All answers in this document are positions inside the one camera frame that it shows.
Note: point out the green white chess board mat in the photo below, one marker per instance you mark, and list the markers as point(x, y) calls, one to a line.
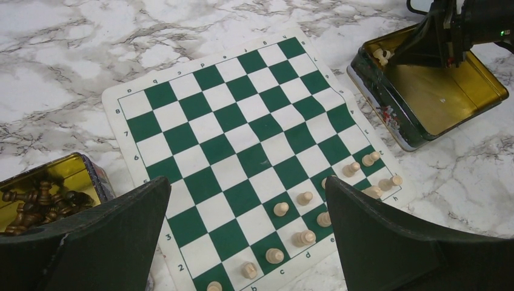
point(235, 133)

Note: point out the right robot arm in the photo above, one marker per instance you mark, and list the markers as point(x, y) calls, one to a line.
point(488, 22)

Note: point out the eleventh light chess piece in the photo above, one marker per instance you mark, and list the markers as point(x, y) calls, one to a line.
point(249, 270)

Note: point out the light wooden chess pawn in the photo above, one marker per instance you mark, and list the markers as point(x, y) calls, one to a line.
point(323, 219)

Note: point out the gold tin with light pieces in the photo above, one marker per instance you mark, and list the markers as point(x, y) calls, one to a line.
point(419, 104)

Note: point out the thirteenth light chess pawn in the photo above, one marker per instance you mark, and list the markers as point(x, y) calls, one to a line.
point(382, 56)

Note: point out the gold tin with dark pieces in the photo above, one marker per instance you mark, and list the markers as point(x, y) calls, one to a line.
point(72, 172)

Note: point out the pile of dark chess pieces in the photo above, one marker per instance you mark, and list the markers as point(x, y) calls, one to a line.
point(39, 207)

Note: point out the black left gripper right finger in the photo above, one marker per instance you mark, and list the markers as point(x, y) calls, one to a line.
point(383, 248)

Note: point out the small whiteboard on stand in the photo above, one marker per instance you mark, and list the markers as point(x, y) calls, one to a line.
point(420, 7)

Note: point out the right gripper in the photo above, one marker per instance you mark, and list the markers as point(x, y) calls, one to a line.
point(438, 40)

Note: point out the twelfth light chess pawn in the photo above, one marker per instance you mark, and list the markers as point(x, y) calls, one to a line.
point(281, 208)

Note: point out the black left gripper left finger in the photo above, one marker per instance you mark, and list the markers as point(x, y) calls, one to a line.
point(107, 247)

